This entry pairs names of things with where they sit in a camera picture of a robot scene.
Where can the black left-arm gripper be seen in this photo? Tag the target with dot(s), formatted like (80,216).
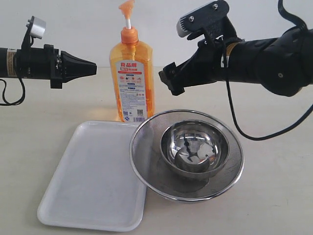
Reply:
(45,64)

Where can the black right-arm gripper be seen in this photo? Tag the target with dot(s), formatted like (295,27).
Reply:
(206,68)

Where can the orange dish soap pump bottle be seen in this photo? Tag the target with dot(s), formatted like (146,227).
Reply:
(131,63)

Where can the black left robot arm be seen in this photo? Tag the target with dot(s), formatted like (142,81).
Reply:
(14,63)

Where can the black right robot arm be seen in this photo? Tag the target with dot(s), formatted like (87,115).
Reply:
(282,65)

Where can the small stainless steel bowl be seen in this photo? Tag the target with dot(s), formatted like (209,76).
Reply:
(194,149)

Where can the steel mesh strainer basket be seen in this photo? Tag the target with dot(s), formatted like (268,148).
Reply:
(149,166)

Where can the white rectangular plastic tray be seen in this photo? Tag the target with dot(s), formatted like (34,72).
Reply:
(94,186)

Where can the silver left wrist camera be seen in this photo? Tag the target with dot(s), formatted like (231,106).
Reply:
(35,30)

